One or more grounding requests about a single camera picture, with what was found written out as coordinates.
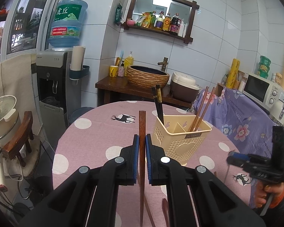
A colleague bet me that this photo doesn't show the dark wooden chopstick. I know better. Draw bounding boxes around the dark wooden chopstick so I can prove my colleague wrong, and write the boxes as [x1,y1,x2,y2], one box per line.
[139,110,146,226]
[137,173,155,227]

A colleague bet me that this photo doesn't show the brown wooden spoon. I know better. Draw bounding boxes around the brown wooden spoon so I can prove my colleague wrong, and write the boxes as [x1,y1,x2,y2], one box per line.
[162,198,170,227]

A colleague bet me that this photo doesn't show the black patterned chopstick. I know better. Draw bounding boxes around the black patterned chopstick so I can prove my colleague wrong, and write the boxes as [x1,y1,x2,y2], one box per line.
[156,85,164,124]

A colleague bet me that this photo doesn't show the person's right hand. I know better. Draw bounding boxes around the person's right hand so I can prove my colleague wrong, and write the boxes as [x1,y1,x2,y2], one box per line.
[254,181,284,208]

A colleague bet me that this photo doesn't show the purple floral cloth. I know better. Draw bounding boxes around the purple floral cloth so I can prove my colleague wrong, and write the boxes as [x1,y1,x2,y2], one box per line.
[187,88,275,208]

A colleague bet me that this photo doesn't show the cream plastic utensil holder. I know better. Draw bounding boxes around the cream plastic utensil holder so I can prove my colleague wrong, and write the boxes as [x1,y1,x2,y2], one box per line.
[151,115,212,166]

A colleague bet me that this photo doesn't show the white kettle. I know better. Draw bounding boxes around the white kettle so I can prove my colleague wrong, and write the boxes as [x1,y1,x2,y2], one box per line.
[269,92,284,126]

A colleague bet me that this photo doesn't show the pink polka dot tablecloth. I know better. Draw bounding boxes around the pink polka dot tablecloth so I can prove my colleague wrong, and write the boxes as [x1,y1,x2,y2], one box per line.
[52,101,251,226]

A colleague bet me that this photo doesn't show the white microwave oven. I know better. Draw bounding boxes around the white microwave oven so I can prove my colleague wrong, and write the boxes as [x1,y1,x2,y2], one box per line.
[242,74,284,112]

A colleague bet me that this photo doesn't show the dark wooden stool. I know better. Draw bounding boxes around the dark wooden stool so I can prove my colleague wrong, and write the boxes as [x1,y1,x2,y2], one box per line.
[2,111,34,167]

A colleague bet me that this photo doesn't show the brown white rice cooker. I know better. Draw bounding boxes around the brown white rice cooker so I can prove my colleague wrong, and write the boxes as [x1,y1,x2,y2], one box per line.
[170,72,201,103]

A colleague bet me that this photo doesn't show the yellow roll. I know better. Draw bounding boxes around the yellow roll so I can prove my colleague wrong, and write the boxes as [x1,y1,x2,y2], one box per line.
[226,58,240,89]

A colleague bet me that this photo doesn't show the green instant noodle cups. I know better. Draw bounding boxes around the green instant noodle cups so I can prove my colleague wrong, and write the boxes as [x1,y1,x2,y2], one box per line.
[257,55,271,79]

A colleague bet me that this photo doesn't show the grey water dispenser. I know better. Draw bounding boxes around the grey water dispenser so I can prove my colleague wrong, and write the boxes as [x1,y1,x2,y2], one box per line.
[35,49,86,128]

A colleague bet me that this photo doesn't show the dark wooden counter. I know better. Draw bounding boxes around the dark wooden counter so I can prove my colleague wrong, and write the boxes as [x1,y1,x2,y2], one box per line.
[95,76,192,108]

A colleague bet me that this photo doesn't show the cream pot with lid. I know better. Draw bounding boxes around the cream pot with lid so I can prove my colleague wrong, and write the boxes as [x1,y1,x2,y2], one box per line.
[0,95,21,146]

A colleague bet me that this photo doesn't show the bamboo style faucet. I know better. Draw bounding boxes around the bamboo style faucet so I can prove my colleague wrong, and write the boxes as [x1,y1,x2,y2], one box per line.
[157,58,168,72]

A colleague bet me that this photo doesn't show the woven basin sink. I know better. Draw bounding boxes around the woven basin sink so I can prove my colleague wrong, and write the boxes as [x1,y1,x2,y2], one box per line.
[126,65,170,89]

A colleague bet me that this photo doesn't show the yellow mug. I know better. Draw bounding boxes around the yellow mug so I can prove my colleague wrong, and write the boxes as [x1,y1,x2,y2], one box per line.
[109,66,118,77]

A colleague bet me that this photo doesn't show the yellow soap bottle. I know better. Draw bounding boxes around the yellow soap bottle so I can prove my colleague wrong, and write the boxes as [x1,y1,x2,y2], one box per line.
[124,51,134,68]

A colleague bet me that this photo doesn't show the white paper cup stack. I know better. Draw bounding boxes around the white paper cup stack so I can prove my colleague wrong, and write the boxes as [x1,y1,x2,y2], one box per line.
[70,46,86,71]

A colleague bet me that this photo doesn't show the dark soy sauce bottle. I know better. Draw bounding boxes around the dark soy sauce bottle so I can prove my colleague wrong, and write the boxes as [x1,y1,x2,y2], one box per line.
[169,13,181,35]

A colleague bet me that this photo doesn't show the yellow oil bottle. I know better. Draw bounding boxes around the yellow oil bottle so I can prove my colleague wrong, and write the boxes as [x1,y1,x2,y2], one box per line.
[162,13,171,32]

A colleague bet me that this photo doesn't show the blue water jug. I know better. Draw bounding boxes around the blue water jug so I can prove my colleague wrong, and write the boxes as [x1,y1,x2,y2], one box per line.
[48,0,88,48]

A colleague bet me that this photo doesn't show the wooden framed mirror shelf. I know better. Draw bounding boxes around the wooden framed mirror shelf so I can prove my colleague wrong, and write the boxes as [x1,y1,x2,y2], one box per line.
[123,0,200,45]

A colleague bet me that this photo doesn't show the green hanging packet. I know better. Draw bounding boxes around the green hanging packet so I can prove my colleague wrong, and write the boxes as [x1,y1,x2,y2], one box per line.
[114,3,122,25]

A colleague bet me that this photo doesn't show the window with frame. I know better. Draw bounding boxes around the window with frame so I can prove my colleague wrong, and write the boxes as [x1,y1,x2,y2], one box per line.
[0,0,57,61]

